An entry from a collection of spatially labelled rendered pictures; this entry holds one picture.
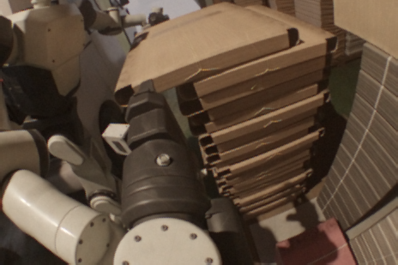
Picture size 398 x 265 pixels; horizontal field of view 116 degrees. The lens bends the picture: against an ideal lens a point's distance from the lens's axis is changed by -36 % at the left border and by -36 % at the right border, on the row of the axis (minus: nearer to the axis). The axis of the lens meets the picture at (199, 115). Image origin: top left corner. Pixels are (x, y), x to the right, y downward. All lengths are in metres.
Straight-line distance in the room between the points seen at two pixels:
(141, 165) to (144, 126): 0.06
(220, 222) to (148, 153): 0.09
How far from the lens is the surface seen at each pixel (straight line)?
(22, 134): 0.31
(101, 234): 0.21
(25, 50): 0.51
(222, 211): 0.19
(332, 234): 0.83
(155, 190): 0.17
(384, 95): 0.56
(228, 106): 0.46
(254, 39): 0.40
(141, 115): 0.25
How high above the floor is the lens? 1.25
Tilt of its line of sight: 39 degrees down
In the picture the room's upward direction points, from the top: 22 degrees counter-clockwise
